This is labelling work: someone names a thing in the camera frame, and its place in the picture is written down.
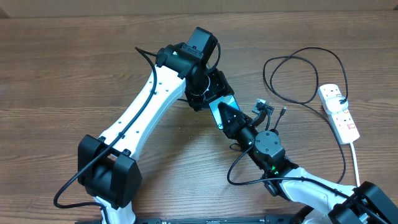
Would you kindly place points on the white power strip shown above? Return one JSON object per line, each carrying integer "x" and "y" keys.
{"x": 342, "y": 122}

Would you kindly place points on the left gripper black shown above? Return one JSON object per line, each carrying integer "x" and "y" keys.
{"x": 220, "y": 87}

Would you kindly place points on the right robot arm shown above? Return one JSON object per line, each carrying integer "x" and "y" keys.
{"x": 366, "y": 203}

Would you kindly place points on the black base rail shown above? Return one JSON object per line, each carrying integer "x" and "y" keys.
{"x": 267, "y": 219}

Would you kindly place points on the Samsung Galaxy smartphone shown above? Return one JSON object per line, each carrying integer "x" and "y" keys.
{"x": 229, "y": 100}

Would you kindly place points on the white USB charger plug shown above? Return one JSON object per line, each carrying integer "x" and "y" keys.
{"x": 336, "y": 104}

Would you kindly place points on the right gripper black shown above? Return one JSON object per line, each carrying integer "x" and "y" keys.
{"x": 231, "y": 125}

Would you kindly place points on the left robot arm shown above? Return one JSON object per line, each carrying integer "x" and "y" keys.
{"x": 108, "y": 164}

